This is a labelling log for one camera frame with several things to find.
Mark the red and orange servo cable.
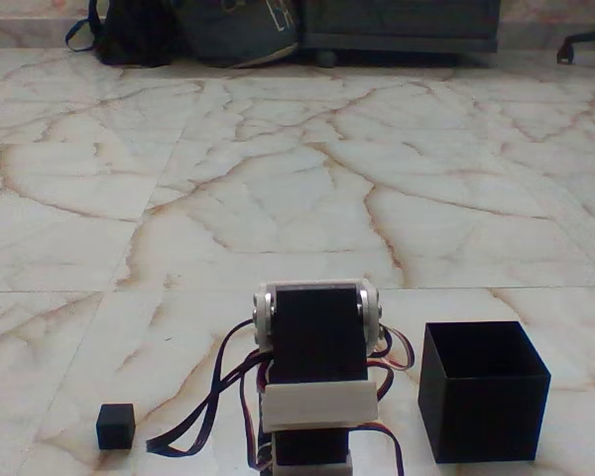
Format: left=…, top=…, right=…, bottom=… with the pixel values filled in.
left=349, top=321, right=417, bottom=476

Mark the dark cabinet base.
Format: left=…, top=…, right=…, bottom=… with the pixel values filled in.
left=297, top=0, right=501, bottom=68

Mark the dark looping servo cable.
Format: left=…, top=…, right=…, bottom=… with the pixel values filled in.
left=146, top=319, right=274, bottom=455

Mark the small black cube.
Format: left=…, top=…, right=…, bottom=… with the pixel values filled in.
left=96, top=402, right=137, bottom=451

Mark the grey-blue bag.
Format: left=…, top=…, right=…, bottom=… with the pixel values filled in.
left=171, top=0, right=301, bottom=69

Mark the black backpack with blue strap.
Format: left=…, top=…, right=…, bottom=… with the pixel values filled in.
left=63, top=0, right=180, bottom=68

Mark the black box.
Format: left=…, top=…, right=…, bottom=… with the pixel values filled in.
left=416, top=320, right=553, bottom=465

